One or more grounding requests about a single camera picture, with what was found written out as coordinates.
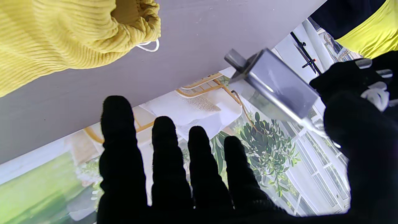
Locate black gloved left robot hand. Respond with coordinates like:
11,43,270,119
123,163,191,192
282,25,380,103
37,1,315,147
309,51,398,108

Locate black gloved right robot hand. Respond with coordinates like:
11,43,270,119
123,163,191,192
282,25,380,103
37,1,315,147
97,92,398,224

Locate white USB cable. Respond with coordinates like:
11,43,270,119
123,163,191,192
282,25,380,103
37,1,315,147
361,82,390,112

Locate silver grey charger head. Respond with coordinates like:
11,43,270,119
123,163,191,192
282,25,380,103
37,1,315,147
224,48,330,139

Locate mustard corduroy drawstring bag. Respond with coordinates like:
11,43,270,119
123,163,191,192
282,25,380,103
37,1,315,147
0,0,161,97

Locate black metal stand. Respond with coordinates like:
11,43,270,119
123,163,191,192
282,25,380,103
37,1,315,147
290,31,321,75

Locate person in navy yellow clothes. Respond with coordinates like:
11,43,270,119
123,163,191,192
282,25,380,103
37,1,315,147
309,0,398,59

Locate printed sunroom backdrop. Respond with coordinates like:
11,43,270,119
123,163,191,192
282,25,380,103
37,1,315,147
0,19,364,224

